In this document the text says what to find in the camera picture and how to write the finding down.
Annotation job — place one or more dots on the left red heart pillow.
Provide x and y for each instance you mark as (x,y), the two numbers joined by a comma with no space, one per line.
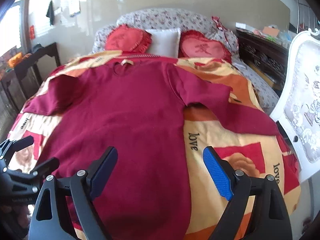
(128,39)

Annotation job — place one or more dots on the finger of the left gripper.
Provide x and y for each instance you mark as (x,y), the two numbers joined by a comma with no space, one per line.
(46,168)
(9,147)

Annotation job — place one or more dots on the floral bedding headboard roll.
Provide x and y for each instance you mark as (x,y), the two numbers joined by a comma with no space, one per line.
(169,18)

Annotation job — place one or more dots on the white ornate chair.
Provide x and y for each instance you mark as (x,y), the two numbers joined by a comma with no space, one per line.
(297,109)

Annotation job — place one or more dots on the dark carved wooden cabinet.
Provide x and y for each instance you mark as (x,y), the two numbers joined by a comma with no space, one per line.
(267,56)

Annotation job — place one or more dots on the dark hanging cloth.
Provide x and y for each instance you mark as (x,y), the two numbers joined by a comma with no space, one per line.
(50,13)

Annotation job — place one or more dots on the orange basket on table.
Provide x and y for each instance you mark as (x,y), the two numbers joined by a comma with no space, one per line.
(16,59)

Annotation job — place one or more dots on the dark red sweater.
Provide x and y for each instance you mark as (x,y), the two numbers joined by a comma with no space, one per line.
(138,109)

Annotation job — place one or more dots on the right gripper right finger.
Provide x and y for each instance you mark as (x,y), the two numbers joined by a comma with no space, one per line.
(269,217)

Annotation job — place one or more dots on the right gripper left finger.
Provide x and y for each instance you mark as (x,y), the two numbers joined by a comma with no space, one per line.
(51,218)

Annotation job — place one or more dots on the red heart pillow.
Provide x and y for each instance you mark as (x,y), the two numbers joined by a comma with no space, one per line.
(195,44)
(128,39)

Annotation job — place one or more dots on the right red heart pillow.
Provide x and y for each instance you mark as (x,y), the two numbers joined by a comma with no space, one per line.
(195,44)

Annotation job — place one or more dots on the white square pillow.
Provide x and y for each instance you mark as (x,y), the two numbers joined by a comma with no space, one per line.
(164,42)

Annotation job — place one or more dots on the person's left hand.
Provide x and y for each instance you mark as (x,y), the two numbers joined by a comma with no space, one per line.
(16,217)

